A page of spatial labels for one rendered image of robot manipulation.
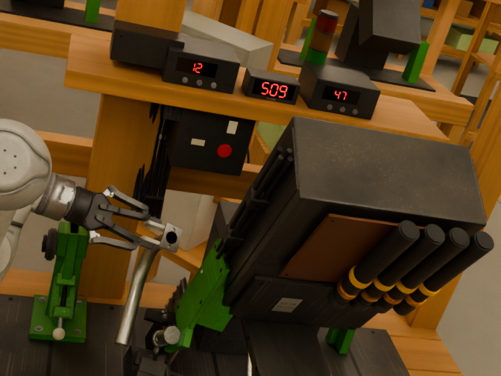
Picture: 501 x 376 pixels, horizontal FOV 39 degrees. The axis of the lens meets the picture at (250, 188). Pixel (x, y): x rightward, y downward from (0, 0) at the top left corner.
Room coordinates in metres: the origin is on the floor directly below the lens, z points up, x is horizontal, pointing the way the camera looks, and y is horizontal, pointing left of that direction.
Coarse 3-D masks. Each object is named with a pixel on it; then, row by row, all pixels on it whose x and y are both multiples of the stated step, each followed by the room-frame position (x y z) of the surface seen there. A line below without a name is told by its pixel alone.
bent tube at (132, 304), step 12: (168, 228) 1.29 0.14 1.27; (180, 228) 1.31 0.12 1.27; (168, 240) 1.32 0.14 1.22; (144, 252) 1.34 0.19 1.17; (156, 252) 1.33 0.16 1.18; (144, 264) 1.33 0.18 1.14; (144, 276) 1.32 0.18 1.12; (132, 288) 1.29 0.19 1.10; (132, 300) 1.27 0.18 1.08; (132, 312) 1.25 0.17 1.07; (120, 324) 1.23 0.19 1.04; (132, 324) 1.23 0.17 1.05; (120, 336) 1.20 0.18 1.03
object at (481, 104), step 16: (480, 32) 6.52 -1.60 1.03; (464, 64) 6.53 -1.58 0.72; (496, 64) 6.13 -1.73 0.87; (464, 80) 6.54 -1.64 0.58; (496, 80) 6.09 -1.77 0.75; (464, 96) 6.58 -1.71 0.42; (480, 96) 6.15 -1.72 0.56; (480, 112) 6.13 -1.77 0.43; (464, 128) 6.17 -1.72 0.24; (464, 144) 6.12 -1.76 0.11
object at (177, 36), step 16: (128, 32) 1.42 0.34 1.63; (144, 32) 1.44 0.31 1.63; (160, 32) 1.47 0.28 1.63; (176, 32) 1.51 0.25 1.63; (112, 48) 1.41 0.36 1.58; (128, 48) 1.42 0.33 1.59; (144, 48) 1.43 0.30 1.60; (160, 48) 1.44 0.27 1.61; (144, 64) 1.43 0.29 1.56; (160, 64) 1.44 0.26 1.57
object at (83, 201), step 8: (80, 192) 1.23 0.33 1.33; (88, 192) 1.24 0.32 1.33; (80, 200) 1.21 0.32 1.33; (88, 200) 1.22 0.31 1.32; (96, 200) 1.25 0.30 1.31; (104, 200) 1.26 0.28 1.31; (72, 208) 1.20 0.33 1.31; (80, 208) 1.20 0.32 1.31; (88, 208) 1.21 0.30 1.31; (96, 208) 1.24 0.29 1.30; (64, 216) 1.21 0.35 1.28; (72, 216) 1.20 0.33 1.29; (80, 216) 1.20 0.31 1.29; (88, 216) 1.22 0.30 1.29; (104, 216) 1.24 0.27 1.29; (80, 224) 1.21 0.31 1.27; (88, 224) 1.22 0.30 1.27; (96, 224) 1.22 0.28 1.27
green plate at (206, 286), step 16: (208, 256) 1.30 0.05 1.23; (208, 272) 1.26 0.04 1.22; (224, 272) 1.20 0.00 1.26; (192, 288) 1.28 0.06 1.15; (208, 288) 1.22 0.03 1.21; (192, 304) 1.23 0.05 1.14; (208, 304) 1.21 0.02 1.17; (176, 320) 1.25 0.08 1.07; (192, 320) 1.19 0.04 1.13; (208, 320) 1.22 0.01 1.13; (224, 320) 1.23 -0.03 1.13
